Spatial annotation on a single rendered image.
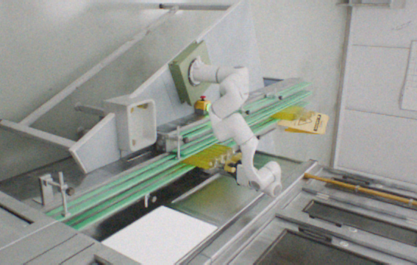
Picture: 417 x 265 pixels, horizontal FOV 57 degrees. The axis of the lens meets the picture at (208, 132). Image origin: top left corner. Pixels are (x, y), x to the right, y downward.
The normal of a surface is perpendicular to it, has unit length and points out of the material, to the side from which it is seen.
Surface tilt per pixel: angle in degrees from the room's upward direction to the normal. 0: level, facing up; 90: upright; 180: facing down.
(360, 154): 90
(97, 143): 0
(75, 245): 90
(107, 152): 0
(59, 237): 90
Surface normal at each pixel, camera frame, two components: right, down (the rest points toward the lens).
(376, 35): -0.58, 0.26
